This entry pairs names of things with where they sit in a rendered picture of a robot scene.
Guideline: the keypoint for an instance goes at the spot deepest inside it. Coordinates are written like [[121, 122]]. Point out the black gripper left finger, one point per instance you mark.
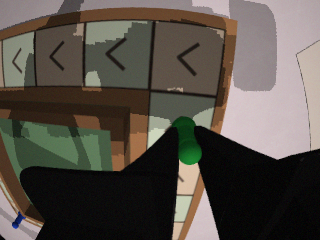
[[141, 198]]

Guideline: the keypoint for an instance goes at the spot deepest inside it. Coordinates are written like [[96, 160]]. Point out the green pawn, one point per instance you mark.
[[189, 150]]

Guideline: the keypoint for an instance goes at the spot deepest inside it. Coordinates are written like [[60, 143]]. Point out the blue game pawn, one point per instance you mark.
[[16, 223]]

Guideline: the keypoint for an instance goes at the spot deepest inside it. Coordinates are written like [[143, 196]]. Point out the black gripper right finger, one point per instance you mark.
[[247, 190]]

